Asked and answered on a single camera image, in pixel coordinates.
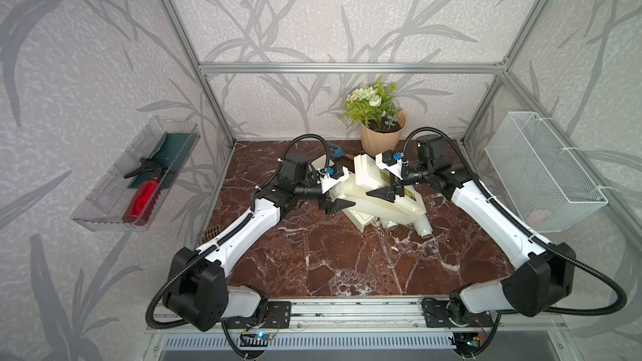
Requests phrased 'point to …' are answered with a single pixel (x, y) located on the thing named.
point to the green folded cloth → (168, 160)
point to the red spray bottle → (146, 194)
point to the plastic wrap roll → (421, 226)
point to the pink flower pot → (384, 134)
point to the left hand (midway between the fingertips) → (347, 188)
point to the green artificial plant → (373, 106)
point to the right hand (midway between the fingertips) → (368, 176)
